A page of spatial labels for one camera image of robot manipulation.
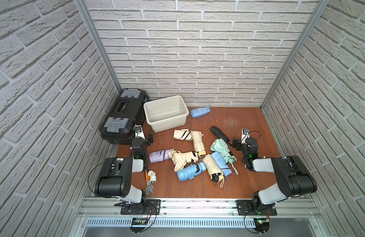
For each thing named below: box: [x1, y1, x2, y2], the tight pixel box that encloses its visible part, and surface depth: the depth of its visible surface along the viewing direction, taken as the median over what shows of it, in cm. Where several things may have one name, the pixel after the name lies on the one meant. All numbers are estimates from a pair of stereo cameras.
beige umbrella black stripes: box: [173, 128, 193, 141], surface depth 100 cm
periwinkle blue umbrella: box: [211, 151, 233, 177], surface depth 88 cm
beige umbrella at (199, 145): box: [190, 130, 206, 153], surface depth 94 cm
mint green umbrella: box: [210, 138, 239, 175], surface depth 91 cm
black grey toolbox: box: [99, 88, 149, 145], surface depth 94 cm
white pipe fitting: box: [147, 169, 157, 184], surface depth 83 cm
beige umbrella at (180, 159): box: [168, 150, 199, 173], surface depth 87 cm
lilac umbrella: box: [148, 148, 175, 163], surface depth 91 cm
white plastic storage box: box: [143, 95, 189, 133], surface depth 109 cm
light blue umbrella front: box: [176, 161, 207, 181], surface depth 84 cm
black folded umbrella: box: [209, 125, 233, 146], surface depth 102 cm
